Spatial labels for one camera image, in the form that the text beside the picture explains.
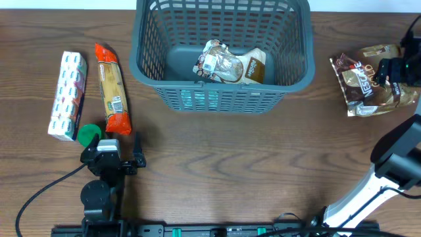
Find green lid spice jar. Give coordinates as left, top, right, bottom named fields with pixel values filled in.
left=77, top=124, right=105, bottom=147

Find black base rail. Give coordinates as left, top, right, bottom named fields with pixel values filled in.
left=51, top=219, right=381, bottom=237

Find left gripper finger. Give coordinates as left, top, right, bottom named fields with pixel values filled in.
left=86, top=134, right=99, bottom=151
left=133, top=132, right=147, bottom=167

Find Nescafe Gold coffee bag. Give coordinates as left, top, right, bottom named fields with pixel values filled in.
left=330, top=44, right=418, bottom=117

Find dried mushroom pouch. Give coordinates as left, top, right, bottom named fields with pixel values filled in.
left=193, top=39, right=266, bottom=84

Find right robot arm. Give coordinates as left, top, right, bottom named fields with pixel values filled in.
left=311, top=30, right=420, bottom=236

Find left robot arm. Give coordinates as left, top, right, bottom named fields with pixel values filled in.
left=80, top=133, right=147, bottom=237

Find Kleenex tissue multipack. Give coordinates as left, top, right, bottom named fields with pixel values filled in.
left=47, top=51, right=87, bottom=142

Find spaghetti pack orange ends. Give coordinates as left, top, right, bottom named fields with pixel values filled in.
left=95, top=43, right=132, bottom=135

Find grey plastic basket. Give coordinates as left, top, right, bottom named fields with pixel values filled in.
left=130, top=0, right=315, bottom=113

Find white teal small packet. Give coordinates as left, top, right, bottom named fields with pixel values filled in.
left=180, top=90, right=219, bottom=111

